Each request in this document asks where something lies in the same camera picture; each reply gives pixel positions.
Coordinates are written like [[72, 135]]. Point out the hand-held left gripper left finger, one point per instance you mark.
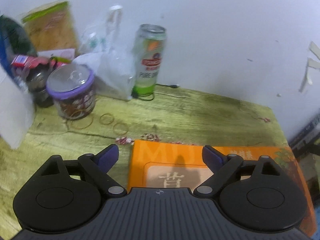
[[107, 156]]

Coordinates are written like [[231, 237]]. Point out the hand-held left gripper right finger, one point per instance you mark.
[[212, 157]]

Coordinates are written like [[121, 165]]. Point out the orange rabbit print box lid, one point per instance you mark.
[[162, 155]]

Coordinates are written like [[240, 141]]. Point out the green wood-grain desktop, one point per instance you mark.
[[187, 115]]

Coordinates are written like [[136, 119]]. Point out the large tan rubber band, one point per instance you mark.
[[93, 122]]

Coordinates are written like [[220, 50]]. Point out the purple lidded can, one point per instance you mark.
[[72, 97]]

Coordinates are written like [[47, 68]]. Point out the white plastic bag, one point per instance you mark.
[[115, 75]]

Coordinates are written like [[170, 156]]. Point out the dark glass jar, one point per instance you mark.
[[38, 85]]

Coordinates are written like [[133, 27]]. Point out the black patterned long board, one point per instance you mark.
[[307, 128]]

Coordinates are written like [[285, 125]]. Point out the green and silver beer can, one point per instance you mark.
[[150, 65]]

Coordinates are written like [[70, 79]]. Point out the white paper cylinder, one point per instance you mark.
[[12, 115]]

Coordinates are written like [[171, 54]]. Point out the small red box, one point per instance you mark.
[[20, 60]]

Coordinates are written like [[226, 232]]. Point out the green edged clear food packet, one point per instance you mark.
[[52, 30]]

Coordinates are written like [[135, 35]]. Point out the dark green bag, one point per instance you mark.
[[15, 35]]

